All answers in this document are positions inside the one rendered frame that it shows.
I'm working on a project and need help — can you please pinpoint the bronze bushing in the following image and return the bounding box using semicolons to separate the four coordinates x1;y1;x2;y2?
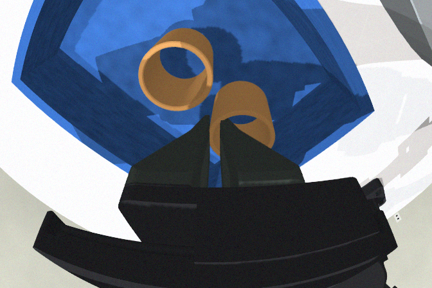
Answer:
210;81;275;156
138;28;213;111

